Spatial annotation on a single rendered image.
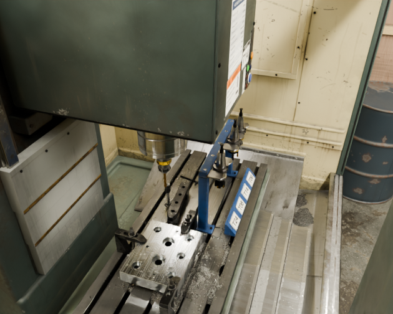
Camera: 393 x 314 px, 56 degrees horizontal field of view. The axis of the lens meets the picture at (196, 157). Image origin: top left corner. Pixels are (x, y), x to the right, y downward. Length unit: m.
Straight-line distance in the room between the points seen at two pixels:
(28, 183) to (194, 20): 0.81
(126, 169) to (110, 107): 1.59
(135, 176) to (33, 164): 1.28
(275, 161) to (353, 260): 1.06
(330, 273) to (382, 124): 1.60
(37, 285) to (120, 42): 1.05
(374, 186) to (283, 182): 1.34
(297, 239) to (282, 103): 0.74
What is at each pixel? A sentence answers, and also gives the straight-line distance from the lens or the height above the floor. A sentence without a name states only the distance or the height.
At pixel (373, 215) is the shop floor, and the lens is 3.43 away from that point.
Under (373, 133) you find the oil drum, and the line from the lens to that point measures 3.15.
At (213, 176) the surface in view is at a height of 1.22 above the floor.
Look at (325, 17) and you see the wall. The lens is 1.99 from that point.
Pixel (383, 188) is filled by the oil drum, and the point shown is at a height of 0.17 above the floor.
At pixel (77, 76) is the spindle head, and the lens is 1.09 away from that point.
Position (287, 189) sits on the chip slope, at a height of 0.77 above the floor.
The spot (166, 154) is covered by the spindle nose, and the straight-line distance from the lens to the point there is 1.14.
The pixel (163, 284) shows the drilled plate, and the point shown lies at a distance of 1.41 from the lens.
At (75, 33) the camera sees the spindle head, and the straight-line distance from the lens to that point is 1.05.
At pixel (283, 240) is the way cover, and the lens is 1.95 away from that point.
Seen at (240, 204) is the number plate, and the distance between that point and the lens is 1.79.
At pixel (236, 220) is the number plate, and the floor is 0.93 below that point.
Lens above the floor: 2.11
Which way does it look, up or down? 34 degrees down
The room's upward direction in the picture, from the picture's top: straight up
